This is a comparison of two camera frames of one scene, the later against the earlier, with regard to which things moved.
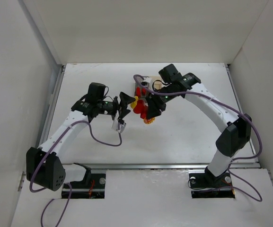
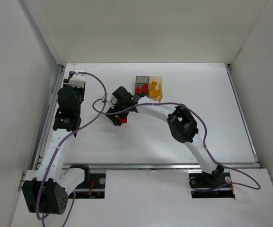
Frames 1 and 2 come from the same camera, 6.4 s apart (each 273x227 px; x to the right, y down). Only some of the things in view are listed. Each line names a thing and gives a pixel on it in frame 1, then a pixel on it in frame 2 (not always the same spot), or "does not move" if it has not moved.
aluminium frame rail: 171,165 does not move
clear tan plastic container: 156,82 does not move
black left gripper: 118,108 -> 66,121
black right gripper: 157,102 -> 117,116
